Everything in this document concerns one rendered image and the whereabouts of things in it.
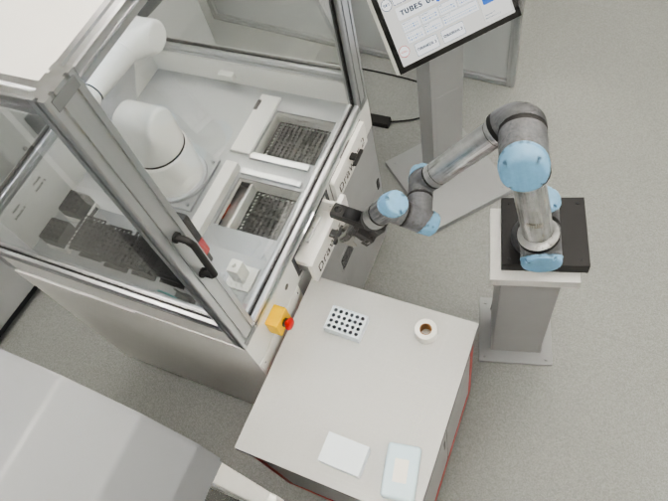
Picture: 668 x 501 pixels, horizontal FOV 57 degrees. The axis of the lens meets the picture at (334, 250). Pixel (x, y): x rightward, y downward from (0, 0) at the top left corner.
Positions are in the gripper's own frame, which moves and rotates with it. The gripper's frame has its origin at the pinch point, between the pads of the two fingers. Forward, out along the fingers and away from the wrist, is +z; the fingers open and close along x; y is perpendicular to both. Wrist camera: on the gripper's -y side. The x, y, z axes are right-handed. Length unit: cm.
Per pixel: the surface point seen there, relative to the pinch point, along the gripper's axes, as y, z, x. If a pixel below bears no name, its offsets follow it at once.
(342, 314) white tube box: 12.9, 5.6, -22.0
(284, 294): -6.0, 10.7, -23.7
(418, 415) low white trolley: 42, -10, -44
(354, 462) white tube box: 29, -8, -64
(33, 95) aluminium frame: -73, -80, -46
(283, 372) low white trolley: 5.3, 15.1, -45.2
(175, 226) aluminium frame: -46, -45, -41
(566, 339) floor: 117, 30, 26
